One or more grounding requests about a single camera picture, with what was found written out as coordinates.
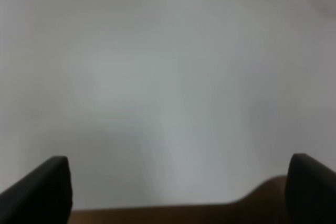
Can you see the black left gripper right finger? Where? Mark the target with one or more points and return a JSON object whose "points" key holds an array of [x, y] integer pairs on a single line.
{"points": [[310, 191]]}

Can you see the orange wicker basket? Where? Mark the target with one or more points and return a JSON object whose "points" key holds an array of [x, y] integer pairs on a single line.
{"points": [[265, 204]]}

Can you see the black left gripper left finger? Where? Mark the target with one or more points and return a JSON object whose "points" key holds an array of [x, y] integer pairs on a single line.
{"points": [[43, 196]]}

